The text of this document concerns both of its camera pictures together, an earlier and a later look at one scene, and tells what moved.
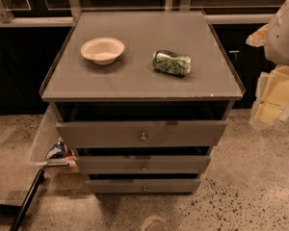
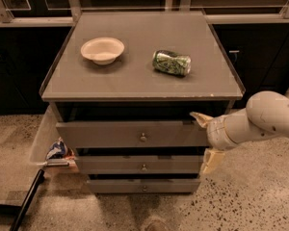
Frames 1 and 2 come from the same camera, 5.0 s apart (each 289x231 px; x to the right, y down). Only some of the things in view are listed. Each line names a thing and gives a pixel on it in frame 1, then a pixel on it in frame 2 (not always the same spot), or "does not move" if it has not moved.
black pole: (24, 208) does not move
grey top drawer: (142, 134) does not move
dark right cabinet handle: (235, 52) does not move
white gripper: (283, 38) → (217, 133)
